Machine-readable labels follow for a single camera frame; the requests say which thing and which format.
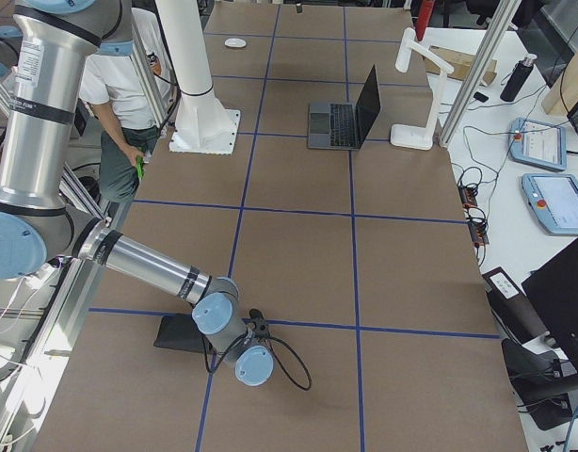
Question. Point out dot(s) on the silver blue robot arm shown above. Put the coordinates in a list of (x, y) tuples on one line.
[(35, 222)]

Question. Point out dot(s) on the red cylinder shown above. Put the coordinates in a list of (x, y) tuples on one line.
[(424, 14)]

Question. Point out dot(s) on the white computer mouse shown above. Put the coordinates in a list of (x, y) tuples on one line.
[(235, 43)]

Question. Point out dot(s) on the lower blue teach pendant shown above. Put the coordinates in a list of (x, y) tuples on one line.
[(553, 198)]

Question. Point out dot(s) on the black water bottle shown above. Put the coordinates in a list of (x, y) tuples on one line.
[(518, 77)]

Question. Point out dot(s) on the blue teach pendant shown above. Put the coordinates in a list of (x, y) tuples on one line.
[(538, 144), (553, 198)]

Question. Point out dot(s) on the cardboard box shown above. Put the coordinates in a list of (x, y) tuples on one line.
[(462, 63)]

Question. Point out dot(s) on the upper blue teach pendant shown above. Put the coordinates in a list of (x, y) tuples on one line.
[(538, 144)]

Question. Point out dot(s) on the black monitor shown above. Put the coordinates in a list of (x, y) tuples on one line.
[(553, 291)]

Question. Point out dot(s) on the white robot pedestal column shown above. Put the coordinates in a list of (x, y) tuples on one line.
[(202, 124)]

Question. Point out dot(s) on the small black square device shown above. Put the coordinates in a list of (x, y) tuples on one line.
[(480, 97)]

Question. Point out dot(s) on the person in white shirt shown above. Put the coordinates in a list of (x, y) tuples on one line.
[(111, 88)]

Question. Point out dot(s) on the black mouse pad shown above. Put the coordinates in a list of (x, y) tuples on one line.
[(180, 332)]

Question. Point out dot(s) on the aluminium frame post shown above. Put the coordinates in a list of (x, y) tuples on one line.
[(501, 19)]

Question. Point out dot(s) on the grey laptop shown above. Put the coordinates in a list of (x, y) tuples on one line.
[(334, 126)]

